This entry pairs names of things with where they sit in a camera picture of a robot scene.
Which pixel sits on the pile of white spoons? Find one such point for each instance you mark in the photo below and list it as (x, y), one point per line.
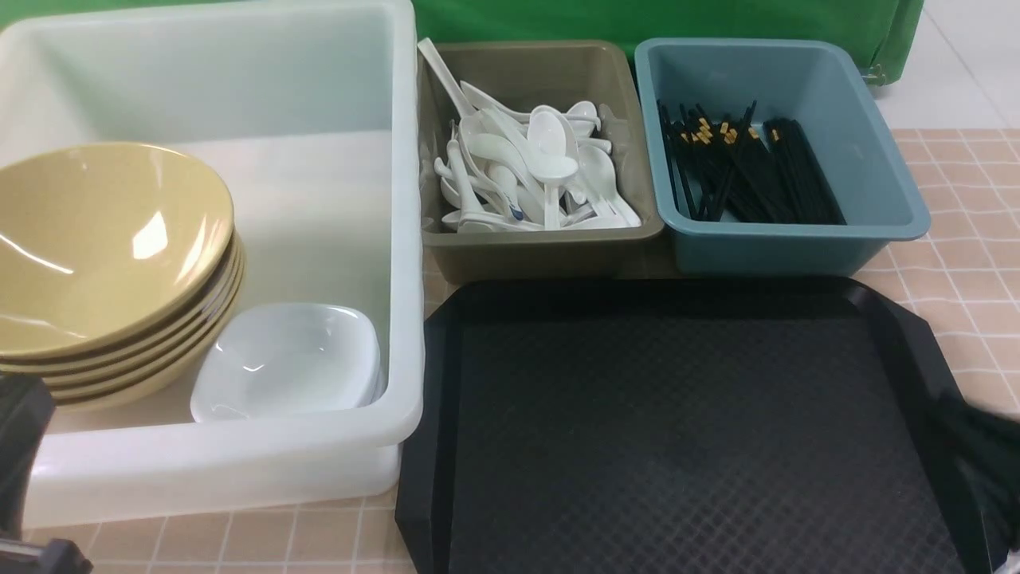
(487, 177)

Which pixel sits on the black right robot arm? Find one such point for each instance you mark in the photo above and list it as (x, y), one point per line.
(990, 443)

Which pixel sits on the upright white spoon in bin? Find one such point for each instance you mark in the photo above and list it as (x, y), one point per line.
(552, 217)

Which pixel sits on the large white plastic tub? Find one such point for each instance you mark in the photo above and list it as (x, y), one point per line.
(309, 111)

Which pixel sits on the white ceramic soup spoon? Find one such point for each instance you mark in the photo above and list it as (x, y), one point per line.
(549, 130)

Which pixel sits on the green cloth backdrop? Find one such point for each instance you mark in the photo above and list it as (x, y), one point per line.
(878, 35)

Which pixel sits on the blue plastic chopstick bin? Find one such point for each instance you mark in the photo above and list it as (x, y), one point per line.
(818, 85)

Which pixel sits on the yellow noodle bowl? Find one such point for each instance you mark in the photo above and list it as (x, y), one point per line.
(101, 240)

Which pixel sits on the bundle of black chopsticks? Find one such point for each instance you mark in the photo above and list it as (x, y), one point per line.
(780, 181)

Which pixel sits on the olive plastic spoon bin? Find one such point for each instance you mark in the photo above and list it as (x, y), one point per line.
(522, 75)

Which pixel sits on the bottom stacked yellow bowl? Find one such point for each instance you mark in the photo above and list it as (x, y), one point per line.
(165, 371)

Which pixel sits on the white square dish in tub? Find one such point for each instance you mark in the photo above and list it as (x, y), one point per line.
(253, 403)

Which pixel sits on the long white spoon leaning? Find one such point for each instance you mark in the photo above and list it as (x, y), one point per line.
(437, 63)

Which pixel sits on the black plastic serving tray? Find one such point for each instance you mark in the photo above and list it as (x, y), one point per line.
(689, 426)

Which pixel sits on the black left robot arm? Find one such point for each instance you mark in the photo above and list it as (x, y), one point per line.
(26, 410)

